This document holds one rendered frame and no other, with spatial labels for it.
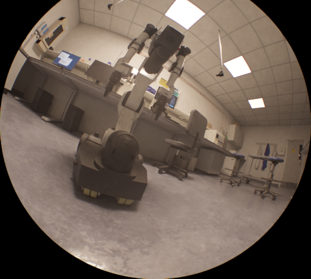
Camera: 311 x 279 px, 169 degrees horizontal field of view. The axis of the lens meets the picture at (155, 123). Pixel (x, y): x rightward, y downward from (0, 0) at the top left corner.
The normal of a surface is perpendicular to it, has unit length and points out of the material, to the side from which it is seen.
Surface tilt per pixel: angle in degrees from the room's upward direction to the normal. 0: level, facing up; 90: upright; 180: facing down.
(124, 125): 60
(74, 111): 90
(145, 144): 90
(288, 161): 90
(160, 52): 90
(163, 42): 105
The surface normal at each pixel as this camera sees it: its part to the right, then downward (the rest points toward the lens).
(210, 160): -0.85, -0.39
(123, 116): 0.53, -0.47
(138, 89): 0.34, 0.14
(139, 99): 0.43, -0.08
